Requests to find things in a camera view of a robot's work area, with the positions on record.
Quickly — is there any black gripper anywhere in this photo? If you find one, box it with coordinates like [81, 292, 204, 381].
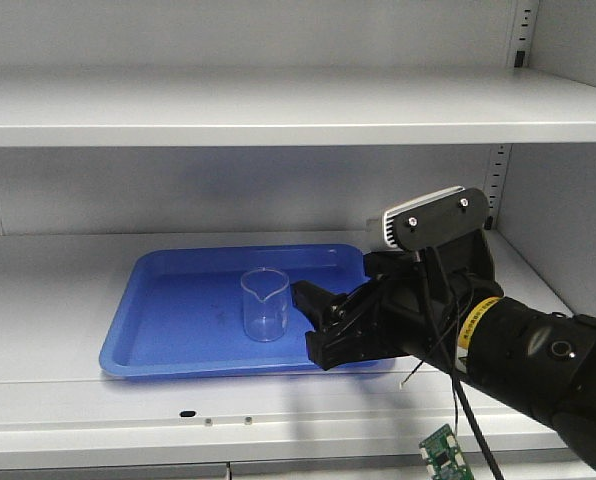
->
[291, 229, 503, 370]

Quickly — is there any clear glass beaker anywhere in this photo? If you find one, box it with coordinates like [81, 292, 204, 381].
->
[240, 267, 290, 342]

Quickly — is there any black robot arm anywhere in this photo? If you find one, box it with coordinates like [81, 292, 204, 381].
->
[291, 230, 596, 471]

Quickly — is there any grey metal cabinet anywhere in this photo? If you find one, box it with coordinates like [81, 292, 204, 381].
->
[0, 1, 596, 479]

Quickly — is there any green circuit board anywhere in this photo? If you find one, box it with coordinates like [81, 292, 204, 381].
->
[419, 424, 474, 480]

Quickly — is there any blue plastic tray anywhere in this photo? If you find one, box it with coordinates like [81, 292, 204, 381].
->
[98, 243, 398, 380]

